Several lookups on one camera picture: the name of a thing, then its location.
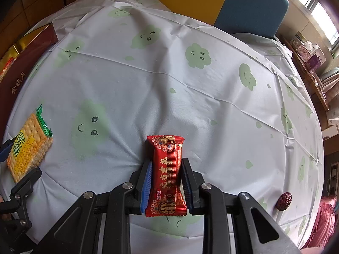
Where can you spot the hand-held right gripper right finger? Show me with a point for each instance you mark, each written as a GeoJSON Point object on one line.
{"type": "Point", "coordinates": [186, 187]}

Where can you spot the patterned curtain by desk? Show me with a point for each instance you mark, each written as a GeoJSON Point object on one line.
{"type": "Point", "coordinates": [331, 84]}

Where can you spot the red gold-print snack packet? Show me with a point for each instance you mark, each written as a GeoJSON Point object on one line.
{"type": "Point", "coordinates": [165, 174]}

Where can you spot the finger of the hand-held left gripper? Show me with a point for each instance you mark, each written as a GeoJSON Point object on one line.
{"type": "Point", "coordinates": [27, 182]}
{"type": "Point", "coordinates": [5, 149]}

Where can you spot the wooden side desk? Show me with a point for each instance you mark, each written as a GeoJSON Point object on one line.
{"type": "Point", "coordinates": [315, 84]}

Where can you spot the glitter tissue box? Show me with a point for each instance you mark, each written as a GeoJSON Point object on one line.
{"type": "Point", "coordinates": [304, 51]}

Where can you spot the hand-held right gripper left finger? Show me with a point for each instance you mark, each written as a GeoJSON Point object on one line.
{"type": "Point", "coordinates": [147, 187]}

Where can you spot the grey yellow blue chair back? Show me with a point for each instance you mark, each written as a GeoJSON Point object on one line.
{"type": "Point", "coordinates": [238, 2]}

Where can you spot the purple box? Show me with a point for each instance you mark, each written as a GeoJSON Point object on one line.
{"type": "Point", "coordinates": [315, 62]}

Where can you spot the gold tin box maroon sides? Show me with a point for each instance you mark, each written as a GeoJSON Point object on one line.
{"type": "Point", "coordinates": [26, 66]}

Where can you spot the window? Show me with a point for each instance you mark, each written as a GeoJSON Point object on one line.
{"type": "Point", "coordinates": [324, 13]}

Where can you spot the pink satin quilt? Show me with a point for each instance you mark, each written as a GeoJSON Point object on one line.
{"type": "Point", "coordinates": [325, 222]}

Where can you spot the white shelf unit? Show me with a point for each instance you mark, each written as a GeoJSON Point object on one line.
{"type": "Point", "coordinates": [333, 176]}

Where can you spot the cracker packet green ends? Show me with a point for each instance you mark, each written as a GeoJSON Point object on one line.
{"type": "Point", "coordinates": [26, 148]}

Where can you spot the red date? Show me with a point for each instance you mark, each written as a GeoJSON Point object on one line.
{"type": "Point", "coordinates": [284, 201]}

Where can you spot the white green box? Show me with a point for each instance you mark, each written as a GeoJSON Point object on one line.
{"type": "Point", "coordinates": [298, 38]}

